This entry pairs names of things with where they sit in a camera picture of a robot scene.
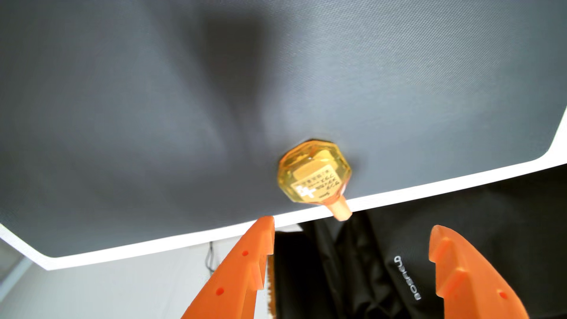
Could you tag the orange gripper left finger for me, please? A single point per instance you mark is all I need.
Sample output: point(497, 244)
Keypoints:
point(234, 279)

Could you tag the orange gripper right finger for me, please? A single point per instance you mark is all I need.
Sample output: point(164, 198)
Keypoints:
point(474, 283)

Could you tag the yellow eyedrops bottle orange cap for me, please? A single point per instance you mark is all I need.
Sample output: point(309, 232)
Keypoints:
point(314, 177)

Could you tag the black fabric bag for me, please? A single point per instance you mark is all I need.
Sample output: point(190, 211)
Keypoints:
point(376, 274)

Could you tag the dark grey textured mat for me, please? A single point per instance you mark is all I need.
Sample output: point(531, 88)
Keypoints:
point(177, 110)

